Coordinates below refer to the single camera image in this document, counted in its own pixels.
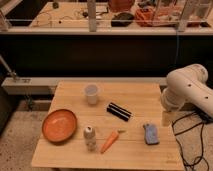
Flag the small white bottle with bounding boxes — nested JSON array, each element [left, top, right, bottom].
[[83, 126, 97, 151]]

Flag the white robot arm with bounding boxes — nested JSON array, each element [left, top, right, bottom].
[[160, 64, 213, 126]]

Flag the blue sponge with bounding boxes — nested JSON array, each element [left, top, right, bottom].
[[143, 124, 159, 145]]

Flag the black rectangular box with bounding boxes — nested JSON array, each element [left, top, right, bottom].
[[107, 103, 132, 121]]

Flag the orange carrot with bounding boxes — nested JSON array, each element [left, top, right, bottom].
[[100, 130, 124, 154]]

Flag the clear plastic cup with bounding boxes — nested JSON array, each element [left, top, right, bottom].
[[84, 84, 98, 105]]

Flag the black cap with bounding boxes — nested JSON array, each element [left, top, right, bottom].
[[111, 12, 134, 27]]

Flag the orange bowl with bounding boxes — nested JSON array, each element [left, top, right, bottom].
[[42, 109, 77, 143]]

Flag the metal clamp stand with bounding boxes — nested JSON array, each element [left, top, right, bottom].
[[0, 54, 31, 83]]

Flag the black cables on floor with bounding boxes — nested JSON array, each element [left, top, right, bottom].
[[171, 111, 213, 171]]

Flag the white vertical post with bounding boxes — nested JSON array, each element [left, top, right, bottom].
[[87, 0, 97, 32]]

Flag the grey metal rail beam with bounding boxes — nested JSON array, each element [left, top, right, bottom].
[[1, 77, 168, 96]]

